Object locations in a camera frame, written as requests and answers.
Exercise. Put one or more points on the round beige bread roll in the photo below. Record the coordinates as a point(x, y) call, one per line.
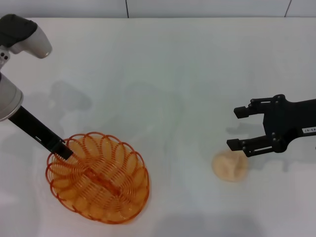
point(229, 170)

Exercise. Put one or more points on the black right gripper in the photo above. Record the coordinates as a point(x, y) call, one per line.
point(291, 118)

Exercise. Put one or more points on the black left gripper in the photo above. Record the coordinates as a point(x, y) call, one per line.
point(34, 126)

